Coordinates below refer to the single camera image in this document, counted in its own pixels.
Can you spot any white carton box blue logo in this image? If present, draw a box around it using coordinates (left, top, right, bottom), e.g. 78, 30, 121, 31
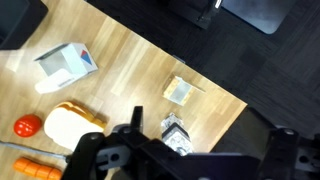
33, 42, 100, 95

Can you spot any grey floor mat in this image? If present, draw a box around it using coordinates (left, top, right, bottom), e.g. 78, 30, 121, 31
221, 0, 298, 35

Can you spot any orange toy carrot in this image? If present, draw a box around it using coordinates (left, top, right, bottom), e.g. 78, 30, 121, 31
12, 157, 64, 180

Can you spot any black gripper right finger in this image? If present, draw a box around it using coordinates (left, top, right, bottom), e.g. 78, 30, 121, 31
241, 107, 278, 160

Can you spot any red toy tomato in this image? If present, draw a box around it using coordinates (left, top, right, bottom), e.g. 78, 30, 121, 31
13, 113, 43, 139

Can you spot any cork pattern small carton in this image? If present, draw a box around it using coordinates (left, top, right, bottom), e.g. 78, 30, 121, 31
162, 75, 207, 107

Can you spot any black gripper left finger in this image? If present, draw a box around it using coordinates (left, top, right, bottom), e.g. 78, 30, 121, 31
129, 105, 145, 133

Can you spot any toy bread slice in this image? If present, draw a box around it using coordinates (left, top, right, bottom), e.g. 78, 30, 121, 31
43, 101, 108, 152

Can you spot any black open tray box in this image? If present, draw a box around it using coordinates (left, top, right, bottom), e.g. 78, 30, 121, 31
0, 0, 50, 51

